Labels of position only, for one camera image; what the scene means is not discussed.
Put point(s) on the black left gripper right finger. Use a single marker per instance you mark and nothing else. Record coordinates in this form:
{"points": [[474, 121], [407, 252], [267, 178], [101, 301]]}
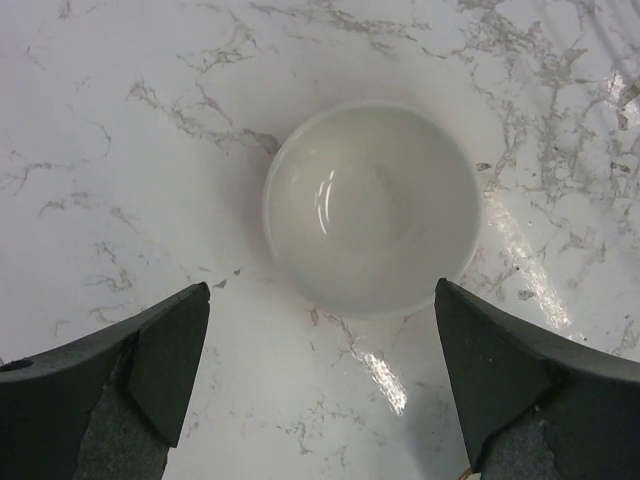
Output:
{"points": [[531, 403]]}

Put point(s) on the orange bowl white inside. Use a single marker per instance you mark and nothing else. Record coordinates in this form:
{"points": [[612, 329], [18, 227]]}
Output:
{"points": [[367, 205]]}

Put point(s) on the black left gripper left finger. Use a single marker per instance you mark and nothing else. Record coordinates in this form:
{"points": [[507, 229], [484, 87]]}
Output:
{"points": [[109, 405]]}

